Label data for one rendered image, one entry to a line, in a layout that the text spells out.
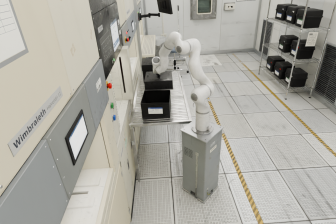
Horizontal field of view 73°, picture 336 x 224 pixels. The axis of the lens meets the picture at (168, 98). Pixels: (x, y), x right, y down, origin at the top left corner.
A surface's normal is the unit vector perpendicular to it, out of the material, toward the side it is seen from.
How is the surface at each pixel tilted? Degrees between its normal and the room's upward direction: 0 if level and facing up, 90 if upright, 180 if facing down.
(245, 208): 0
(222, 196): 0
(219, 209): 0
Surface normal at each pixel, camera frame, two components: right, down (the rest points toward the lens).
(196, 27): 0.04, 0.47
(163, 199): -0.04, -0.88
